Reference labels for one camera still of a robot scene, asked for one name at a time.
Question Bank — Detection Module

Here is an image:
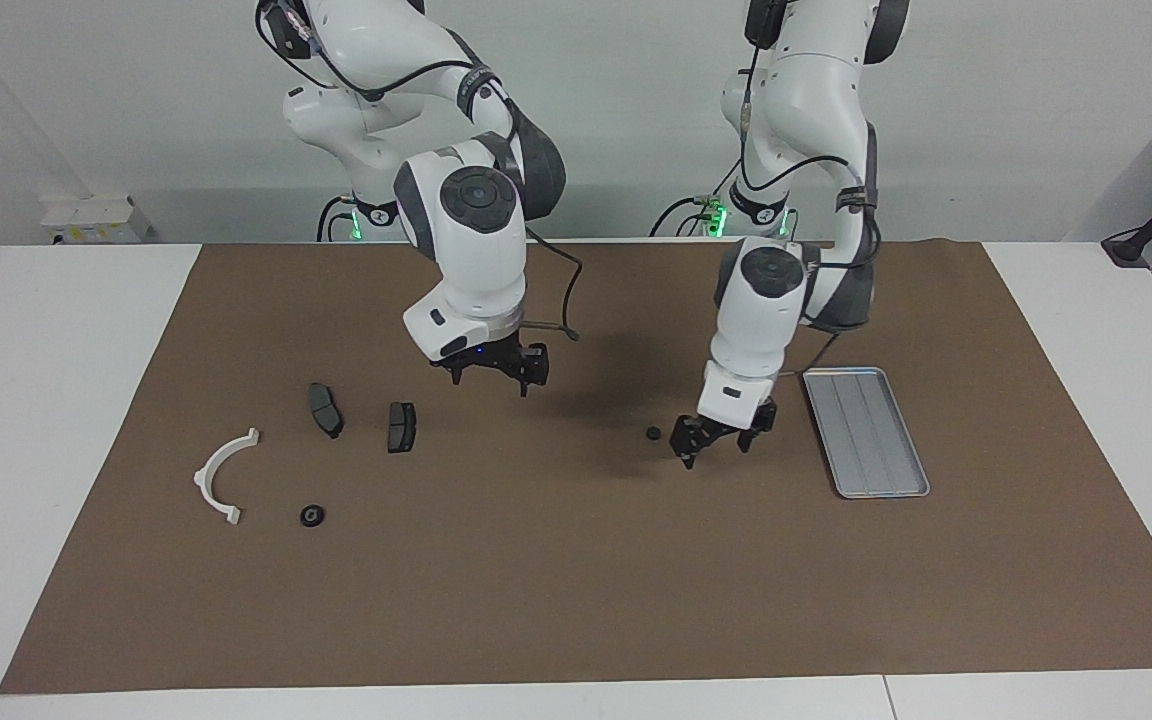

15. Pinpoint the curved dark grey brake pad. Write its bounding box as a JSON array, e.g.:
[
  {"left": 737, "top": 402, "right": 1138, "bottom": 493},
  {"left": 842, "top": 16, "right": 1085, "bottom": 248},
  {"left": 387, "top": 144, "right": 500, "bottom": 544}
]
[{"left": 307, "top": 383, "right": 344, "bottom": 440}]

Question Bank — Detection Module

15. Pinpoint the black left base cable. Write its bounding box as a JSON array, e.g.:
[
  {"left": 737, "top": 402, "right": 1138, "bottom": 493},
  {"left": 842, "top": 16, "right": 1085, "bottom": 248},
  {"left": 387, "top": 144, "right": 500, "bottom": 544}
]
[{"left": 649, "top": 150, "right": 742, "bottom": 238}]

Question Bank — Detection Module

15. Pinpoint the black right base cable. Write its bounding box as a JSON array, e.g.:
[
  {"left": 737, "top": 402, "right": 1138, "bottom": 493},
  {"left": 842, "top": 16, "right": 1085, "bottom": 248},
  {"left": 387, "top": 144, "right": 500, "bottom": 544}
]
[{"left": 316, "top": 195, "right": 357, "bottom": 243}]

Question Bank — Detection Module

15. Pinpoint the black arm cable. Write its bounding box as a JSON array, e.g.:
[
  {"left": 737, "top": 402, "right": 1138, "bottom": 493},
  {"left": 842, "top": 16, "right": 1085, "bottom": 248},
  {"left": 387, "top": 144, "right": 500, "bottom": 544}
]
[
  {"left": 258, "top": 0, "right": 585, "bottom": 343},
  {"left": 736, "top": 40, "right": 882, "bottom": 379}
]

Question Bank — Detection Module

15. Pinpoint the brown table mat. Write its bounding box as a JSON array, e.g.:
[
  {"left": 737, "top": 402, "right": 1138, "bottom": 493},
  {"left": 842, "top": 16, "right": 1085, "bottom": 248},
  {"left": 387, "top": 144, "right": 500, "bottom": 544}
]
[{"left": 0, "top": 240, "right": 1152, "bottom": 694}]

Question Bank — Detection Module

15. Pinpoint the silver metal tray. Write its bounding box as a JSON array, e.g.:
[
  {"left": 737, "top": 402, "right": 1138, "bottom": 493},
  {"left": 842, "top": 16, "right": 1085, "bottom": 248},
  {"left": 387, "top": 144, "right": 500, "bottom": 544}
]
[{"left": 802, "top": 367, "right": 931, "bottom": 499}]

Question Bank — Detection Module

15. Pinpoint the white semicircular bracket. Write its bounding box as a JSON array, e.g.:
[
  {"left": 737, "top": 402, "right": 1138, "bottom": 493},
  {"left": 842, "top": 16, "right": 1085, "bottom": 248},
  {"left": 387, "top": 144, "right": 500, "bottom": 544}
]
[{"left": 193, "top": 428, "right": 261, "bottom": 526}]

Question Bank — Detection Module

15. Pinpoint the black base cable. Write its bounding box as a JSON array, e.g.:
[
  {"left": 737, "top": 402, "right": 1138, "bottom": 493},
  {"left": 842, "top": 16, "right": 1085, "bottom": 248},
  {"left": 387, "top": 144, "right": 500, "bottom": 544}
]
[
  {"left": 649, "top": 150, "right": 742, "bottom": 238},
  {"left": 316, "top": 195, "right": 357, "bottom": 243}
]

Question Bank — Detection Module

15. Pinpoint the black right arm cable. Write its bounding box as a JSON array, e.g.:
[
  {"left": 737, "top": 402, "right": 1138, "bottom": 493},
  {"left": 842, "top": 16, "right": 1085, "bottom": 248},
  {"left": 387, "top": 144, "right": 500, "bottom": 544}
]
[{"left": 258, "top": 0, "right": 585, "bottom": 343}]

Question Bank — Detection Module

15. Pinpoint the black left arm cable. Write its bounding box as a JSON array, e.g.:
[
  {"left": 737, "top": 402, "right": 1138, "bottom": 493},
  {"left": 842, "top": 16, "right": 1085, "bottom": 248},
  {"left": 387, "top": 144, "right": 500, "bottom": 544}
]
[{"left": 736, "top": 40, "right": 882, "bottom": 379}]

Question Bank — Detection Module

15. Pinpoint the white box with labels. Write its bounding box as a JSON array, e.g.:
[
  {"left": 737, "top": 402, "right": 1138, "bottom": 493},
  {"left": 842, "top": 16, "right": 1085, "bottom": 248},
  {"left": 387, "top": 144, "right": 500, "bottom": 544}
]
[{"left": 41, "top": 195, "right": 152, "bottom": 244}]

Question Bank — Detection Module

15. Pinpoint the rectangular dark grey brake pad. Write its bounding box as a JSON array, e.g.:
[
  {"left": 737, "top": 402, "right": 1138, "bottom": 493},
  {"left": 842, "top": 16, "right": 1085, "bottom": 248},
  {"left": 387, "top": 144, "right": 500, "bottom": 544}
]
[{"left": 387, "top": 402, "right": 419, "bottom": 454}]

